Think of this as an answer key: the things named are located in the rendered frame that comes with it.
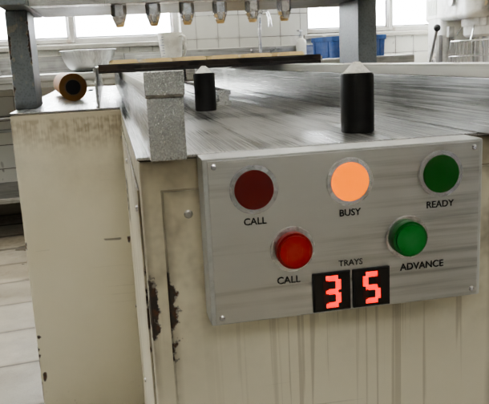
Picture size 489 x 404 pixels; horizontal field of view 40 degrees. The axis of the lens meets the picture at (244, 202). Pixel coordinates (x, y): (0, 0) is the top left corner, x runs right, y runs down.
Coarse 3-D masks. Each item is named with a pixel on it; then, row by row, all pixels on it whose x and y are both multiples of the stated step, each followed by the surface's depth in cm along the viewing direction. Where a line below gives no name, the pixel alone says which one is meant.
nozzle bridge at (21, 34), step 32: (0, 0) 114; (32, 0) 118; (64, 0) 119; (96, 0) 120; (128, 0) 121; (160, 0) 122; (192, 0) 123; (224, 0) 125; (320, 0) 136; (352, 0) 140; (32, 32) 131; (352, 32) 141; (32, 64) 127; (32, 96) 128
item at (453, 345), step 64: (128, 128) 80; (192, 128) 76; (256, 128) 73; (320, 128) 70; (384, 128) 67; (448, 128) 64; (128, 192) 100; (192, 192) 56; (192, 256) 57; (192, 320) 58; (320, 320) 61; (384, 320) 62; (448, 320) 63; (192, 384) 60; (256, 384) 61; (320, 384) 62; (384, 384) 63; (448, 384) 65
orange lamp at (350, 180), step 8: (344, 168) 55; (352, 168) 55; (360, 168) 55; (336, 176) 55; (344, 176) 55; (352, 176) 55; (360, 176) 55; (368, 176) 55; (336, 184) 55; (344, 184) 55; (352, 184) 55; (360, 184) 55; (368, 184) 56; (336, 192) 55; (344, 192) 55; (352, 192) 55; (360, 192) 56
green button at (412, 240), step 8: (400, 224) 57; (408, 224) 56; (416, 224) 57; (392, 232) 57; (400, 232) 56; (408, 232) 56; (416, 232) 56; (424, 232) 57; (392, 240) 57; (400, 240) 56; (408, 240) 56; (416, 240) 57; (424, 240) 57; (400, 248) 56; (408, 248) 57; (416, 248) 57; (408, 256) 57
